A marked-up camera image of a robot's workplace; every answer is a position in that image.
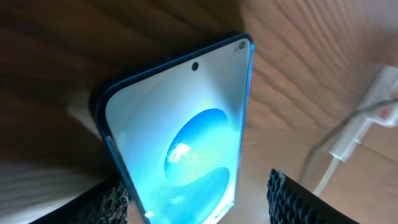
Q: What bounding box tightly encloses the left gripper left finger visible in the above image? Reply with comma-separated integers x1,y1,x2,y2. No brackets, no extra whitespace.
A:
31,177,129,224

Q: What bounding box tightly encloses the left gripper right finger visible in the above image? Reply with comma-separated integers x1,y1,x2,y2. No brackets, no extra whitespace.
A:
267,169,358,224

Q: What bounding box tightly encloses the black USB charging cable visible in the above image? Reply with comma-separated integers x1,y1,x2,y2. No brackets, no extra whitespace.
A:
298,98,398,187

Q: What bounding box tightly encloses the blue screen smartphone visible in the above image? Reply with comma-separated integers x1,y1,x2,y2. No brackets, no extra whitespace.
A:
89,32,254,223

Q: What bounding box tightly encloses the white power strip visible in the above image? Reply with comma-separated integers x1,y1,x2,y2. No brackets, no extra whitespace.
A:
329,66,397,161

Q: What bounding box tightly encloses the white power strip cord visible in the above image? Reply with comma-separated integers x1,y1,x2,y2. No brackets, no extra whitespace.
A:
312,156,341,197

